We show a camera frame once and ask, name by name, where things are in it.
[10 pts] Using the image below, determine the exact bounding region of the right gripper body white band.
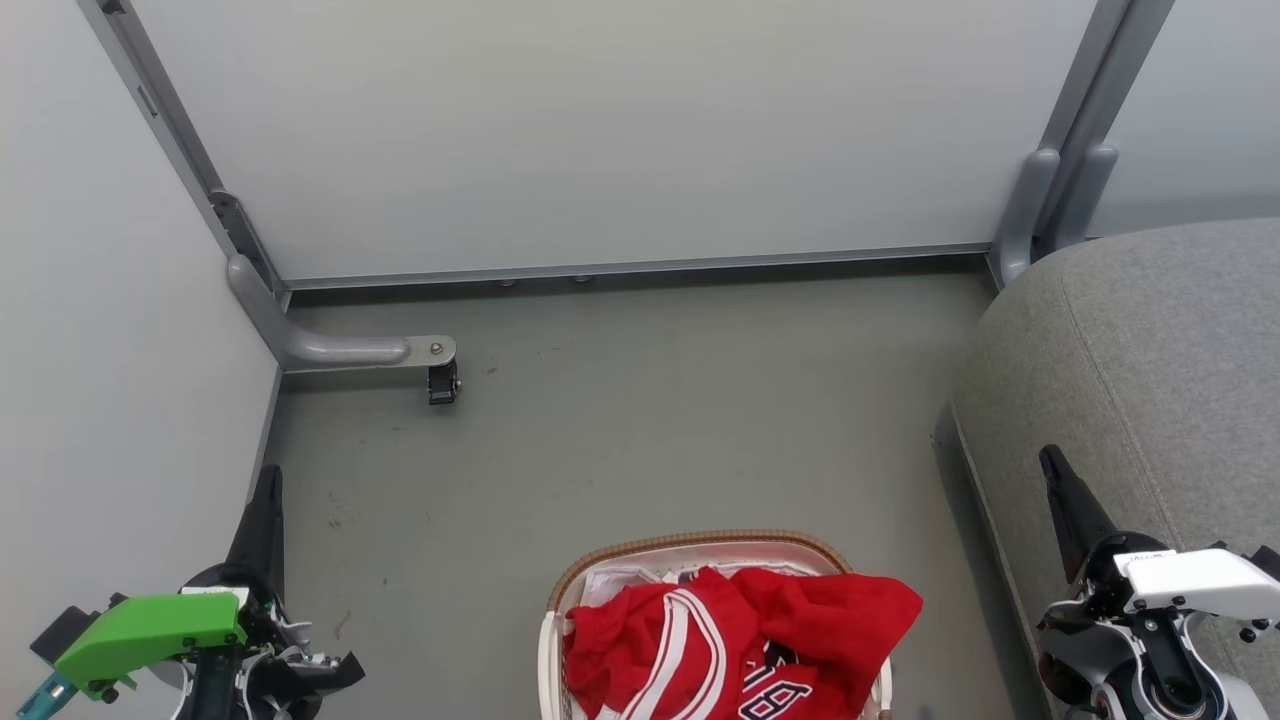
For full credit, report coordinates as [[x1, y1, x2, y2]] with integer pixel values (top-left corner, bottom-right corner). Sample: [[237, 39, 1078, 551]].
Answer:
[[1035, 533, 1280, 706]]

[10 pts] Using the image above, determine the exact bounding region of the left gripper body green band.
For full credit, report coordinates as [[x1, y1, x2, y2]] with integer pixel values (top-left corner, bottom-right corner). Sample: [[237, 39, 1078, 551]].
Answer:
[[15, 562, 366, 720]]

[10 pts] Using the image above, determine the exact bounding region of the white cloth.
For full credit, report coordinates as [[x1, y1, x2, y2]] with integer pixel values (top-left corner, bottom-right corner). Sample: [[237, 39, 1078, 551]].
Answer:
[[580, 562, 723, 611]]

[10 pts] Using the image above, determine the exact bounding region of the red basketball jersey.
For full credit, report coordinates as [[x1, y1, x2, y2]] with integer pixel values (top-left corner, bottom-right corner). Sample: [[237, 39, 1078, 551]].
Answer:
[[562, 565, 924, 720]]

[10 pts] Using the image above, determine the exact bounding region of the grey partition frame foot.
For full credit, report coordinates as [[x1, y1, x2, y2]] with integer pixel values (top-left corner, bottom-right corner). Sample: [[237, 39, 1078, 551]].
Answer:
[[1050, 143, 1119, 251], [226, 253, 458, 374], [988, 147, 1062, 290]]

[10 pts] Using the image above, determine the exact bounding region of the white laundry basket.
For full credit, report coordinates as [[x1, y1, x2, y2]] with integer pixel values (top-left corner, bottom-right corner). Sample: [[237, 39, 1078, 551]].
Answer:
[[538, 530, 893, 720]]

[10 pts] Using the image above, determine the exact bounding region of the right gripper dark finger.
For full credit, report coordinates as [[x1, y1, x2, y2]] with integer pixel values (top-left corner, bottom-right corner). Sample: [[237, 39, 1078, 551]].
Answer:
[[1038, 445, 1121, 584]]

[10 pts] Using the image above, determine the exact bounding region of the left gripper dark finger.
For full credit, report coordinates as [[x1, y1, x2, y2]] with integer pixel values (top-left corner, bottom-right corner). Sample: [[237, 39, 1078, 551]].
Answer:
[[226, 464, 287, 601]]

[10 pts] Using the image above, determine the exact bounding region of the grey fabric sofa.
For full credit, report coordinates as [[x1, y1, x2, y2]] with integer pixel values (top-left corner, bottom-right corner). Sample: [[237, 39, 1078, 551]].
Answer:
[[950, 218, 1280, 720]]

